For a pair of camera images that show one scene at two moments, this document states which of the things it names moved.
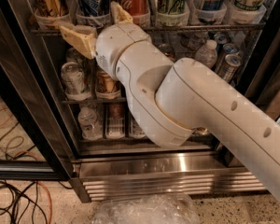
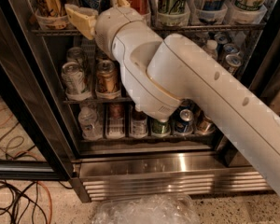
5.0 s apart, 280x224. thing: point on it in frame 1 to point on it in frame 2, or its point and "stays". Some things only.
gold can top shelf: (52, 6) stays
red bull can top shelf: (212, 8) stays
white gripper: (113, 46) to (115, 23)
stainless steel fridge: (57, 115) stays
